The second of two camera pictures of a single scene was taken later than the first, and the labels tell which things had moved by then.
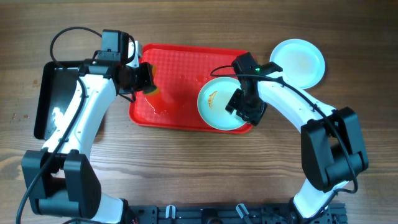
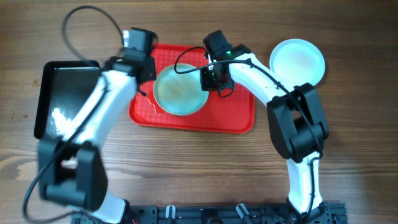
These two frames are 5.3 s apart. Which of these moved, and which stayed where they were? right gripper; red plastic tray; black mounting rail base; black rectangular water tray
Moved: right gripper
Stayed: black rectangular water tray; black mounting rail base; red plastic tray
